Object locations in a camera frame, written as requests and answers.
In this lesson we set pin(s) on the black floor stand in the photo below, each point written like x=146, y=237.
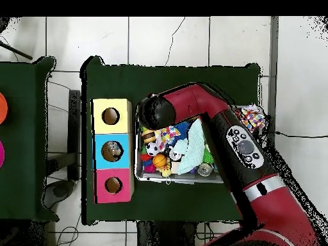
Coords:
x=74, y=133

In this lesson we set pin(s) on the green spiky ball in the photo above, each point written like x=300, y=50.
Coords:
x=207, y=155

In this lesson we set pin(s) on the colourful polka-dot cloth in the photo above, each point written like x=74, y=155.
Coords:
x=168, y=137

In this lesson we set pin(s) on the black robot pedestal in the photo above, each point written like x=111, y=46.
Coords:
x=169, y=236

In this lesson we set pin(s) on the dark green tablecloth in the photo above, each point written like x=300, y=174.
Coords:
x=128, y=82

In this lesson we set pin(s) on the black tripod leg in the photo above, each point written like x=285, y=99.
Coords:
x=15, y=51

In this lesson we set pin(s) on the wooden box with three holes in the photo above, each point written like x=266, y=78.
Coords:
x=124, y=143

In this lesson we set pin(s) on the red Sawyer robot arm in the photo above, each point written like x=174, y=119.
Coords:
x=200, y=102

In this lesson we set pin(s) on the shallow clear mesh bin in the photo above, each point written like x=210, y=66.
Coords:
x=154, y=178

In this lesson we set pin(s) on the small soccer ball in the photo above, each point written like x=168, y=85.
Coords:
x=152, y=149

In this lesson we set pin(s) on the yellow duck toy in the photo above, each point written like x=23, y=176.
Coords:
x=165, y=171

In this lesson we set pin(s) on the dark green side table cloth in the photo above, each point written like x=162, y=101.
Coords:
x=31, y=154

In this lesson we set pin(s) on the small orange basketball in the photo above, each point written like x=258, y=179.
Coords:
x=160, y=161

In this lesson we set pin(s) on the mint green knit cloth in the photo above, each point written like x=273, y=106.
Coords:
x=193, y=146

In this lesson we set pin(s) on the orange plate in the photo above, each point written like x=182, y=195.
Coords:
x=2, y=107

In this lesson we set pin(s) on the wooden burger toy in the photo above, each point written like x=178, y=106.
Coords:
x=148, y=136

